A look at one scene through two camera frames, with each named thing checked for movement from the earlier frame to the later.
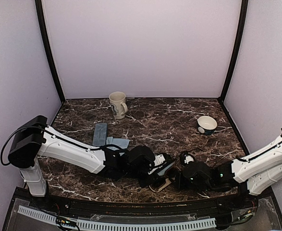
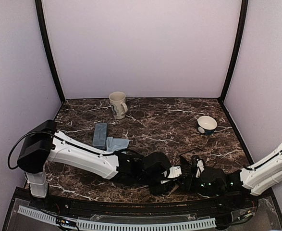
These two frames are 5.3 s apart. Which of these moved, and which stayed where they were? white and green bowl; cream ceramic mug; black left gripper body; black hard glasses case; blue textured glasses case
Moved: black hard glasses case; black left gripper body
Stayed: blue textured glasses case; cream ceramic mug; white and green bowl
